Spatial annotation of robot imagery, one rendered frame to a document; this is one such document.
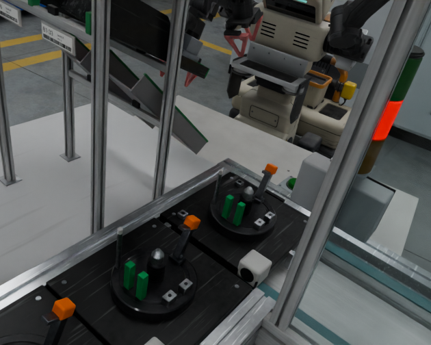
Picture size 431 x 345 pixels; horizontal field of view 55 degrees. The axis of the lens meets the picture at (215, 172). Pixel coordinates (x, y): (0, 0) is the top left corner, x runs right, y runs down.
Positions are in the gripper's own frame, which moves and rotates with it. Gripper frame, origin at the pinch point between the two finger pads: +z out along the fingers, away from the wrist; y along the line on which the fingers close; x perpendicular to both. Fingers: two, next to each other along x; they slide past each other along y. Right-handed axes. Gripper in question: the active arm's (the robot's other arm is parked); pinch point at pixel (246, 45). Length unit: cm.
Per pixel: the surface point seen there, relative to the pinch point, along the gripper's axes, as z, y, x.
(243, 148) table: 29.3, 11.4, -0.1
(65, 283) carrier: -3, 84, 1
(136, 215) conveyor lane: 4, 63, 0
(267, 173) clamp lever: 3, 46, 22
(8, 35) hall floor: 90, -162, -320
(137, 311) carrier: -1, 83, 14
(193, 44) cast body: -18.3, 34.7, 3.6
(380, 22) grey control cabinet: 101, -237, 14
